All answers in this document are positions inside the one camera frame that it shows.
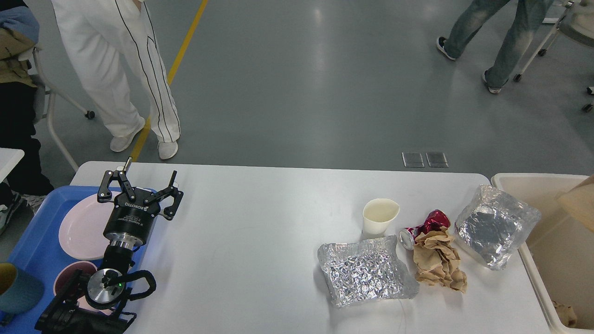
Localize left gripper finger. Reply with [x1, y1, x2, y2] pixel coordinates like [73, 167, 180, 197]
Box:
[97, 157, 135, 207]
[148, 171, 184, 221]

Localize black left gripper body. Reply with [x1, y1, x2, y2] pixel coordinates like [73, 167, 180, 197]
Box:
[103, 197, 161, 249]

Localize pink plate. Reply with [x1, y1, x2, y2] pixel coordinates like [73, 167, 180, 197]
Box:
[58, 195, 114, 261]

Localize pink mug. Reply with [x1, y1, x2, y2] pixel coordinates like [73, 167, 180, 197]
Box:
[53, 260, 112, 316]

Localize aluminium foil tray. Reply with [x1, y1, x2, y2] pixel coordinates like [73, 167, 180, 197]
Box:
[317, 235, 420, 308]

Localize cream paper cup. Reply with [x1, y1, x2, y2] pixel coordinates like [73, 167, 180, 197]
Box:
[362, 198, 400, 235]

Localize foil container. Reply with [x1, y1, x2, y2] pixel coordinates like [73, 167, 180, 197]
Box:
[452, 185, 542, 271]

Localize brown paper bag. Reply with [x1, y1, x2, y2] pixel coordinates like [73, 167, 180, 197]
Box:
[556, 175, 594, 232]

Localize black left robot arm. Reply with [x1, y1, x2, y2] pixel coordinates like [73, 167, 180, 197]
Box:
[35, 158, 184, 334]

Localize white chair left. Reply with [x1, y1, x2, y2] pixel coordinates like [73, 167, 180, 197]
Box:
[18, 45, 95, 172]

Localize blue plastic tray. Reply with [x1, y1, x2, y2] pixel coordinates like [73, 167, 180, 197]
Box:
[1, 186, 113, 334]

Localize white side table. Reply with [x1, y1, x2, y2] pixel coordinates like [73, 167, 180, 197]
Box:
[0, 148, 24, 182]

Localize teal mug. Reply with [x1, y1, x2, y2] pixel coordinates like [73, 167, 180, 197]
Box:
[0, 262, 44, 327]

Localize person in white trousers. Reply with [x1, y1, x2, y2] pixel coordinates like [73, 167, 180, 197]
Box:
[52, 0, 181, 160]

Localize seated person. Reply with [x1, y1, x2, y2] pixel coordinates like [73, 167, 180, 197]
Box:
[0, 0, 54, 231]

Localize floor socket plate left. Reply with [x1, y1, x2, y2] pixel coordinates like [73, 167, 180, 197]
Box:
[401, 152, 425, 168]

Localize floor socket plate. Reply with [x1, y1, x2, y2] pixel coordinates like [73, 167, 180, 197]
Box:
[425, 152, 448, 168]
[401, 152, 425, 168]

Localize crushed red can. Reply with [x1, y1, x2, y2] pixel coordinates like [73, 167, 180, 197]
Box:
[398, 210, 451, 251]

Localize crumpled brown paper ball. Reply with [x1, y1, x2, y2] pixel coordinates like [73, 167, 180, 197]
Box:
[413, 227, 467, 293]

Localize floor socket plate right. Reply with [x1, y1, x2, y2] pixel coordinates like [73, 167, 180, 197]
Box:
[425, 152, 448, 168]

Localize person in blue jeans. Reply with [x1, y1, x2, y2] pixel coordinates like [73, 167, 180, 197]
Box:
[436, 0, 557, 95]

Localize beige plastic bin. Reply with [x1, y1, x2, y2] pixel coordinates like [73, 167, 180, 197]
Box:
[491, 173, 594, 334]

